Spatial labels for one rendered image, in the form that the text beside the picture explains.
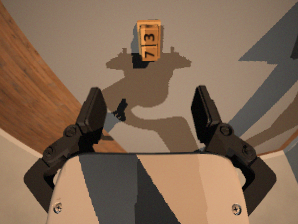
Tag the orange digit cube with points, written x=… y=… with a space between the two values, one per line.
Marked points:
x=149 y=52
x=149 y=34

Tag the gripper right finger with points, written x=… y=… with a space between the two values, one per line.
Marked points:
x=259 y=176

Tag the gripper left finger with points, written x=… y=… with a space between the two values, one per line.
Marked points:
x=77 y=138

